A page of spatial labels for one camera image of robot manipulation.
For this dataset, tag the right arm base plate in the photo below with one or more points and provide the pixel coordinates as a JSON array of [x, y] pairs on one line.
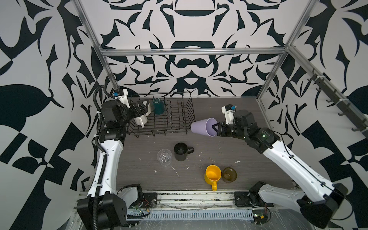
[[249, 200]]

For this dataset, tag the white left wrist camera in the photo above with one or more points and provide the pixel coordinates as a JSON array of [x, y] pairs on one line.
[[121, 96]]

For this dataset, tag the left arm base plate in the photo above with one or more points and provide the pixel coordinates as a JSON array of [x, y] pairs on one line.
[[148, 201]]

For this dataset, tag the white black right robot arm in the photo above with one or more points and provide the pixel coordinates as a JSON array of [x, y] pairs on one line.
[[317, 199]]

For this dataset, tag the lilac plastic cup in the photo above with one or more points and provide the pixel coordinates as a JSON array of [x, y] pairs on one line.
[[204, 127]]

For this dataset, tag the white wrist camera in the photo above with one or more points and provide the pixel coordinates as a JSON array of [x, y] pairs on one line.
[[228, 112], [121, 96]]

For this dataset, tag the white mug red inside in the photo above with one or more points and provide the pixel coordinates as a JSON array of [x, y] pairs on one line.
[[148, 107]]

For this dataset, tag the clear glass cup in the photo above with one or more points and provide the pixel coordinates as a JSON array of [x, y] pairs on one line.
[[164, 157]]

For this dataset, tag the olive tinted glass cup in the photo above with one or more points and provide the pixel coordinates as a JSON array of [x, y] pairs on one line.
[[229, 175]]

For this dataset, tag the white slotted cable duct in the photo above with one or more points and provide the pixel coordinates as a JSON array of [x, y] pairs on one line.
[[226, 214]]

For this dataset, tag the black ceramic mug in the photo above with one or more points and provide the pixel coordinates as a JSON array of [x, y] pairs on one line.
[[181, 151]]

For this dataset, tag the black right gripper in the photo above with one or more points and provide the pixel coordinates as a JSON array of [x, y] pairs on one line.
[[221, 130]]

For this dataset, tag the black wall hook rail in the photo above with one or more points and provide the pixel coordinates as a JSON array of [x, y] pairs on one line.
[[346, 106]]

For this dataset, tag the black wire dish rack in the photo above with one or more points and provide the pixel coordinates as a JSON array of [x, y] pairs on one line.
[[177, 117]]

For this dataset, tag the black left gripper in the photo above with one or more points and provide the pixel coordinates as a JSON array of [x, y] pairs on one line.
[[142, 111]]

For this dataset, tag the cream white ceramic mug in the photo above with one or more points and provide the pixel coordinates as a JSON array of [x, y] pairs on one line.
[[141, 120]]

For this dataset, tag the green mug white inside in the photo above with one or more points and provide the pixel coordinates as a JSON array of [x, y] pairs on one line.
[[159, 106]]

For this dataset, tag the yellow ceramic mug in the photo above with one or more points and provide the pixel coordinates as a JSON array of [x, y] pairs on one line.
[[212, 175]]

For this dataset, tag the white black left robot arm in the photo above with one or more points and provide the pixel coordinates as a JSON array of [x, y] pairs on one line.
[[105, 206]]

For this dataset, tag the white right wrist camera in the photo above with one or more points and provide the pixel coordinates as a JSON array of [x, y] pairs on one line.
[[228, 112]]

